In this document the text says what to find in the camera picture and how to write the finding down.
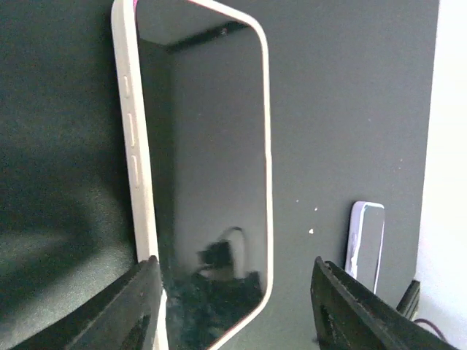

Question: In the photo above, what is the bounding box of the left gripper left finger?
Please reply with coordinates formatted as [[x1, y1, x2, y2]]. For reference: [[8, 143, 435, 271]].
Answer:
[[14, 255, 163, 349]]

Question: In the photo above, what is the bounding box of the teal phone black screen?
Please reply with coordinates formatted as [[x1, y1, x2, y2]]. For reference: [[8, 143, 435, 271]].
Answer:
[[356, 203, 385, 293]]

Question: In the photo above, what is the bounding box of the pink phone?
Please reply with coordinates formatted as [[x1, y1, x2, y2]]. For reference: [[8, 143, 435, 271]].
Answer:
[[133, 0, 269, 350]]

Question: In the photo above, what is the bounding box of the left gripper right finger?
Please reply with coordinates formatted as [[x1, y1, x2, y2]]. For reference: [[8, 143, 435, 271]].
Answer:
[[310, 257, 454, 349]]

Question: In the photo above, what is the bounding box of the lavender phone case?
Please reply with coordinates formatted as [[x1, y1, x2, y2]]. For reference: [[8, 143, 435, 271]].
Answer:
[[344, 201, 384, 283]]

